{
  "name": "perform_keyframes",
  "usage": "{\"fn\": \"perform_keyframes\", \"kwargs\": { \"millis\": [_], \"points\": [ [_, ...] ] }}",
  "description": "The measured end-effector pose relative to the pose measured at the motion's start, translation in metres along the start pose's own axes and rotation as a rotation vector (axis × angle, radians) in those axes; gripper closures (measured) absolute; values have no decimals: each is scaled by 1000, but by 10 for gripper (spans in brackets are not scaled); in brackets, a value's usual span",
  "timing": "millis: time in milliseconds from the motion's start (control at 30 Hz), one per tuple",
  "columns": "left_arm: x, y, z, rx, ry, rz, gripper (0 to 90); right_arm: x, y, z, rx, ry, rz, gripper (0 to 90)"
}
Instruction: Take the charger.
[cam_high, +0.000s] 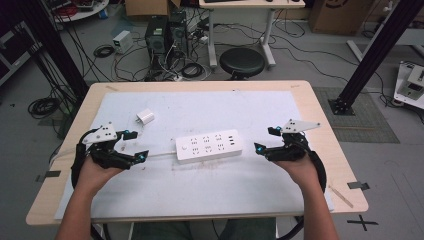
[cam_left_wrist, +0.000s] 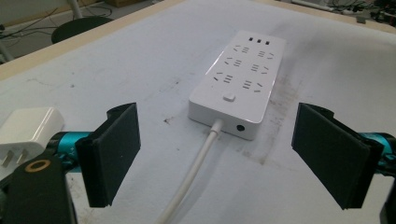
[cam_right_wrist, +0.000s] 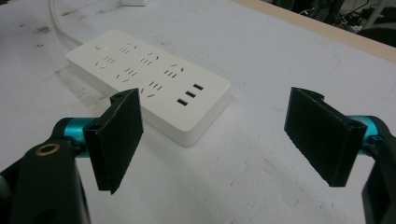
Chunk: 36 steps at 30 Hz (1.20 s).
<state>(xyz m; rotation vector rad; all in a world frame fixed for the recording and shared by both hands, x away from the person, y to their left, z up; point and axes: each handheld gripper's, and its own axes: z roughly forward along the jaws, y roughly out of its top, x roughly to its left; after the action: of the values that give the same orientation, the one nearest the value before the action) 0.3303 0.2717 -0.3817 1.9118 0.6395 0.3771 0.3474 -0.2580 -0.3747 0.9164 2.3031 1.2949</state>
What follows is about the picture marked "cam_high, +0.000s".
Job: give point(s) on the grey floor mat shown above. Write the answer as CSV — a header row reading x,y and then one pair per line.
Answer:
x,y
366,123

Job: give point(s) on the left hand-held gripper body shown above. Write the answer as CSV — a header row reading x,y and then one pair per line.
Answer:
x,y
100,134

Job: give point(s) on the white power strip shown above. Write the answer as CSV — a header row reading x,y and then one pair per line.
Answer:
x,y
208,146

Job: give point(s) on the dark metal shelf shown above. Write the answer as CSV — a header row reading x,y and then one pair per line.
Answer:
x,y
15,53

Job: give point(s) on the person's right hand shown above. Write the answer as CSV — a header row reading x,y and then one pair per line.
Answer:
x,y
303,171

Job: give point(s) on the white table mat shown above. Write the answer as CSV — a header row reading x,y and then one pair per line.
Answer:
x,y
206,190

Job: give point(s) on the black metal post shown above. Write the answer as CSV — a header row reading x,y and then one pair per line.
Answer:
x,y
56,50
376,50

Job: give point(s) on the white charger adapter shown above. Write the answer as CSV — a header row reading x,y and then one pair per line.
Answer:
x,y
145,116

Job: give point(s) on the wooden table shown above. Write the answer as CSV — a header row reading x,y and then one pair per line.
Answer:
x,y
326,156

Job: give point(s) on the black round stool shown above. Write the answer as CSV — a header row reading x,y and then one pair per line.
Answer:
x,y
242,61

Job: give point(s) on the thin wooden stick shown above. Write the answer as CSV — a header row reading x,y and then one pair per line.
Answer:
x,y
340,196

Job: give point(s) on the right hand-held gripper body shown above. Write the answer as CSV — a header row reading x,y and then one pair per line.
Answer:
x,y
291,148

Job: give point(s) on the round white table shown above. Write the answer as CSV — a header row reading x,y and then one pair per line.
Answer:
x,y
83,10

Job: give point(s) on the person's left hand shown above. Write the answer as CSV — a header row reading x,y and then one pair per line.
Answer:
x,y
91,176

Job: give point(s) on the large cardboard box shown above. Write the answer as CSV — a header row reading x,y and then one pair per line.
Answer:
x,y
340,16

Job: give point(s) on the black computer tower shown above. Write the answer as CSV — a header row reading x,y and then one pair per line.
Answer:
x,y
178,31
156,40

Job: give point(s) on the person's legs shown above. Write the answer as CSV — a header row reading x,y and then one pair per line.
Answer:
x,y
166,230

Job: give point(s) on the white desk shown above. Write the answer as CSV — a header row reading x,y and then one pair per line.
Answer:
x,y
253,5

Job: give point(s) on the black tape cross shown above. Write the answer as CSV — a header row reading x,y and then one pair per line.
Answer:
x,y
362,222

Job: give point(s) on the white metal device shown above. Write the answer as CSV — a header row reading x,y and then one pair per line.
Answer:
x,y
410,85

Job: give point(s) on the grey tape strip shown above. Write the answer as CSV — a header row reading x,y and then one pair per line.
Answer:
x,y
358,185
50,174

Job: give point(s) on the white power supply box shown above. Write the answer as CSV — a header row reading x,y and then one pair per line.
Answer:
x,y
122,41

